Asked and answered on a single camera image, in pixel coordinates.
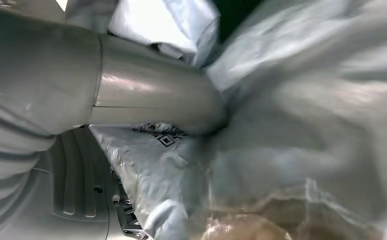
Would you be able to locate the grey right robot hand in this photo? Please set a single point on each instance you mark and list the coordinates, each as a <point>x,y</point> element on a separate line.
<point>147,96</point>

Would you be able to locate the dark green table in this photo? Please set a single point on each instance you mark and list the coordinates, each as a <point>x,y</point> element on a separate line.
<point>236,16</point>

